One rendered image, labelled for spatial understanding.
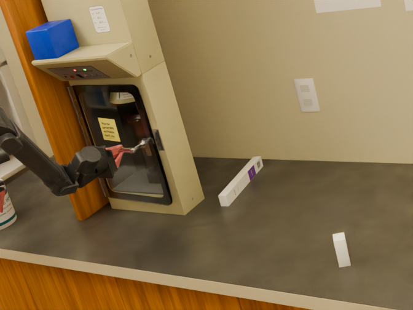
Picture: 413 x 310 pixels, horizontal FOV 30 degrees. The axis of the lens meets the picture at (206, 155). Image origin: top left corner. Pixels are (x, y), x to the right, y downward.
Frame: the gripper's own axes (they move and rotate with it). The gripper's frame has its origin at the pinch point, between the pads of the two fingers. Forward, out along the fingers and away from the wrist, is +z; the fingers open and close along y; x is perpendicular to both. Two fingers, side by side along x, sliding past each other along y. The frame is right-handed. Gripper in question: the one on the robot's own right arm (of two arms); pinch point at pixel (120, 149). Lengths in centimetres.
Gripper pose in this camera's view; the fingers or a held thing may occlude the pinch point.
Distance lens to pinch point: 234.7
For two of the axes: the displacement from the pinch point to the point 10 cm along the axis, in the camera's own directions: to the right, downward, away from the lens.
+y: -2.6, -9.0, -3.6
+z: 5.6, -4.4, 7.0
